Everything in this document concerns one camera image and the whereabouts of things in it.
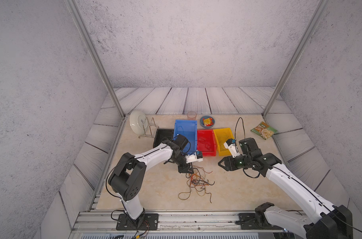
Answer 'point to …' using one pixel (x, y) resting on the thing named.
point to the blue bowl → (201, 121)
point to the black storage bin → (162, 135)
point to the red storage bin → (206, 142)
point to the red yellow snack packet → (208, 122)
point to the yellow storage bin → (222, 135)
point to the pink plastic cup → (191, 115)
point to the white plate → (138, 122)
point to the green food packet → (264, 130)
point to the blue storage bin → (188, 128)
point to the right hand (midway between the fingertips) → (223, 163)
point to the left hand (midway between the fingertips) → (193, 170)
